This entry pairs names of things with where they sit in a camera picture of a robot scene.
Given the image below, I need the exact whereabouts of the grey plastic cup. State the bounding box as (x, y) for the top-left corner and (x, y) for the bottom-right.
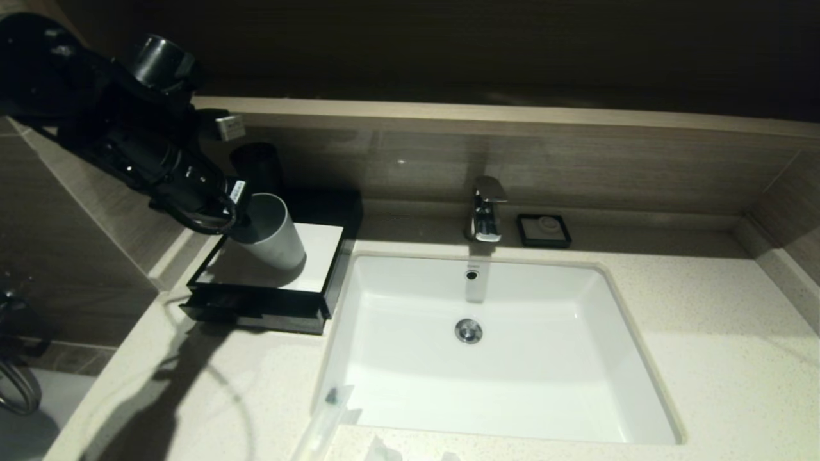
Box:
(229, 192), (307, 271)

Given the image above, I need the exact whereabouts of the glossy black box drawer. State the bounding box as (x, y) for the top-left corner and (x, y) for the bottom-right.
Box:
(179, 291), (331, 335)

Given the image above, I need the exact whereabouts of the black box with white top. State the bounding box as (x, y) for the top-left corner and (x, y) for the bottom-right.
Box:
(186, 189), (364, 324)

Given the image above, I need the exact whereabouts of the black cup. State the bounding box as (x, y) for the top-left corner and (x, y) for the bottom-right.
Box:
(231, 142), (286, 196)

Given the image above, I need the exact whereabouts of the chrome faucet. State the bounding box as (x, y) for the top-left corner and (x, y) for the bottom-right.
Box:
(466, 176), (509, 243)

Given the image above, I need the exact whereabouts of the black square soap dish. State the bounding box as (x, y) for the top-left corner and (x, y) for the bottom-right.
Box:
(516, 213), (572, 249)

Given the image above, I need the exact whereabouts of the white ceramic sink basin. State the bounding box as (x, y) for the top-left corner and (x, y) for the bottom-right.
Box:
(312, 253), (685, 446)

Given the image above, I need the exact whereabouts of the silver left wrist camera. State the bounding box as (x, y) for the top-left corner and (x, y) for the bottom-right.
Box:
(215, 114), (246, 143)

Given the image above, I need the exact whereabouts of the dark cable loop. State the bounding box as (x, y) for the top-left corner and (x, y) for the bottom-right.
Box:
(0, 359), (43, 417)

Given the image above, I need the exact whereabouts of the wooden wall ledge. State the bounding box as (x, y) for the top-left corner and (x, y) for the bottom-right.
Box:
(192, 96), (820, 152)

